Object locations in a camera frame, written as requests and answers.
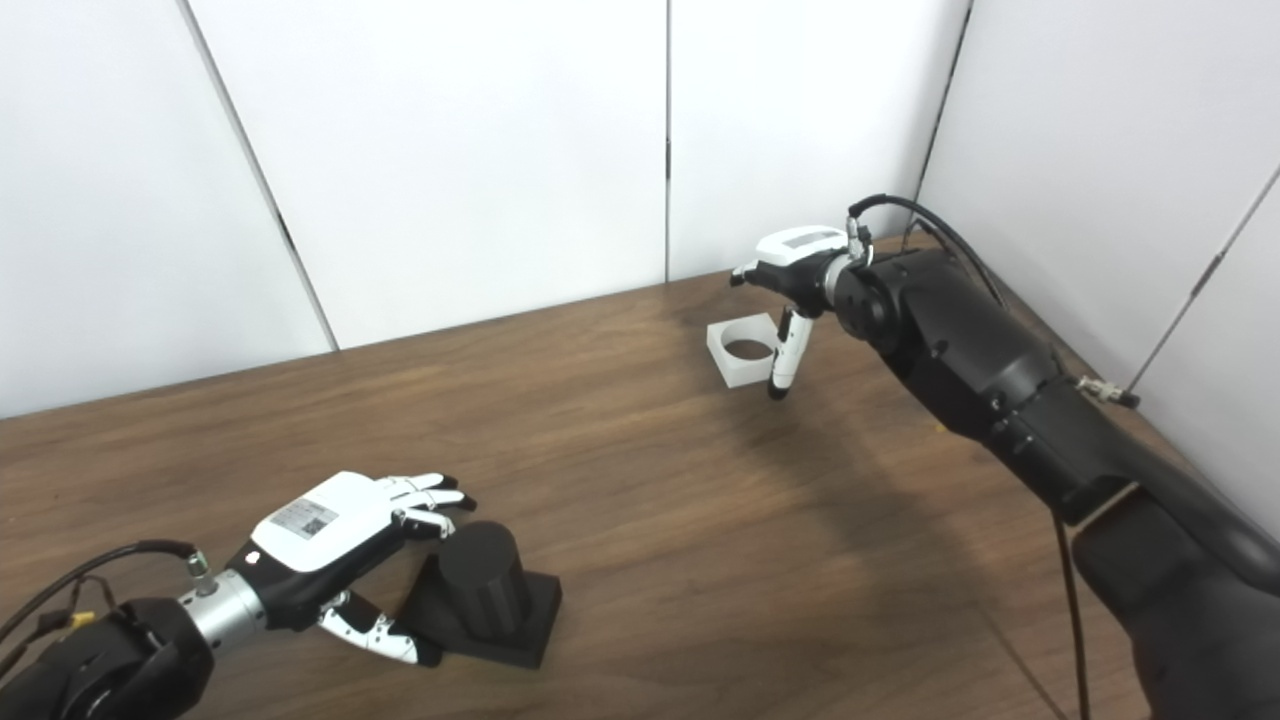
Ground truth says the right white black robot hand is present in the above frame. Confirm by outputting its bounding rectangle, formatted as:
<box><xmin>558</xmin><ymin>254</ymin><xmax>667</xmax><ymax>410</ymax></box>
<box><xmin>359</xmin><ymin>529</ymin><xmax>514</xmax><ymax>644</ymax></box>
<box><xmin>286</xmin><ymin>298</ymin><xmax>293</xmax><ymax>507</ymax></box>
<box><xmin>730</xmin><ymin>225</ymin><xmax>863</xmax><ymax>403</ymax></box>

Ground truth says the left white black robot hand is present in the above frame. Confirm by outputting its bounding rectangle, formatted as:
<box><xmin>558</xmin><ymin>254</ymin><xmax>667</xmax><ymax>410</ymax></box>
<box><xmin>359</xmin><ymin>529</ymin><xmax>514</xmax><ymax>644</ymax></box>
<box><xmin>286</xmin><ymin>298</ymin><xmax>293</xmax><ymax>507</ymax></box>
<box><xmin>225</xmin><ymin>470</ymin><xmax>479</xmax><ymax>668</ymax></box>

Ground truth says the white square piece with hole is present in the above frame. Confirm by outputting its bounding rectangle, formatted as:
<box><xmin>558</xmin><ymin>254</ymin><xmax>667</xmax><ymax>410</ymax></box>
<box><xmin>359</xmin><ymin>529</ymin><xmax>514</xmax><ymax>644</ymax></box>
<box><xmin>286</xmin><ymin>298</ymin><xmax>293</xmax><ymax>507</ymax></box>
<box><xmin>706</xmin><ymin>312</ymin><xmax>791</xmax><ymax>389</ymax></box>

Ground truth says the black peg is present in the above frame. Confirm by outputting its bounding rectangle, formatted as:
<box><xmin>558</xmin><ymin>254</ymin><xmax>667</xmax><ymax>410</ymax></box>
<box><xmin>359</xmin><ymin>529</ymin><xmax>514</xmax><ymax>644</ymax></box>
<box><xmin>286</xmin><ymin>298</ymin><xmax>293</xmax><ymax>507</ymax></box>
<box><xmin>395</xmin><ymin>520</ymin><xmax>563</xmax><ymax>671</ymax></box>

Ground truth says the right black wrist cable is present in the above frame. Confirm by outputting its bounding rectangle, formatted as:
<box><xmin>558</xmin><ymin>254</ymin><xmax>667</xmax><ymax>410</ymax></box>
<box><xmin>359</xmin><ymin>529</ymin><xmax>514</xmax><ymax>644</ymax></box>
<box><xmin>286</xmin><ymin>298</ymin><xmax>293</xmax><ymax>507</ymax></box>
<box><xmin>845</xmin><ymin>193</ymin><xmax>1141</xmax><ymax>720</ymax></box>

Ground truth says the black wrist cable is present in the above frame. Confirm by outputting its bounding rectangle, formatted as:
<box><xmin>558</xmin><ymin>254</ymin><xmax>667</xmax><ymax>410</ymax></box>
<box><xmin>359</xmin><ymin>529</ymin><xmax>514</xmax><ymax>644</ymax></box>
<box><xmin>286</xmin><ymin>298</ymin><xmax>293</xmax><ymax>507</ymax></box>
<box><xmin>845</xmin><ymin>193</ymin><xmax>1141</xmax><ymax>720</ymax></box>
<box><xmin>0</xmin><ymin>540</ymin><xmax>216</xmax><ymax>651</ymax></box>

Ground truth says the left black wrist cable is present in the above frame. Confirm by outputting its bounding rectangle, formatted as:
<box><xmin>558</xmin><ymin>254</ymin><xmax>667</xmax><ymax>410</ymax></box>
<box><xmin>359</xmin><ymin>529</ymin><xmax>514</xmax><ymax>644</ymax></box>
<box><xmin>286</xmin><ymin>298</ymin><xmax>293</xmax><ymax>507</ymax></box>
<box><xmin>0</xmin><ymin>540</ymin><xmax>216</xmax><ymax>651</ymax></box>

